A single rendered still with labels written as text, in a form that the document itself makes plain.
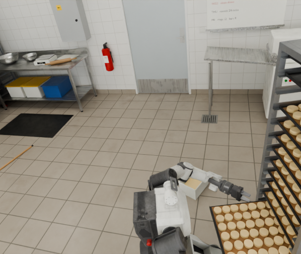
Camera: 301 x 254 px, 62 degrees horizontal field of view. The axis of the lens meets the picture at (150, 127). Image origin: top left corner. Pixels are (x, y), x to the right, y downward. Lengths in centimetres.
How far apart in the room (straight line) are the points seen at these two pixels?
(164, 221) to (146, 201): 16
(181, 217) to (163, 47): 364
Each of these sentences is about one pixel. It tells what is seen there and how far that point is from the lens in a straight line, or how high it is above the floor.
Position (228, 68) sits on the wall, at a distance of 461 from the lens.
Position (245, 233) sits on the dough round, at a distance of 172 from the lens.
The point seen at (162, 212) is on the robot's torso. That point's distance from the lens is 139.
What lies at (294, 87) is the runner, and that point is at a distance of 145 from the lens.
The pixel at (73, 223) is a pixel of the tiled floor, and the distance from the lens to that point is 297.
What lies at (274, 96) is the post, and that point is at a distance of 142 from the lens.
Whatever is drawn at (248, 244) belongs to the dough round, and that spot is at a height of 79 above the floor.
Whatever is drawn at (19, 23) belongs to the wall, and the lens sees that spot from 582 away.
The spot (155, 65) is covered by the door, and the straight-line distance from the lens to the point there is 479.
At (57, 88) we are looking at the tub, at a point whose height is 42.
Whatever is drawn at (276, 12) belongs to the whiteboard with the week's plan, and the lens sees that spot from 440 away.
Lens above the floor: 221
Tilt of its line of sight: 34 degrees down
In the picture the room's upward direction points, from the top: 9 degrees counter-clockwise
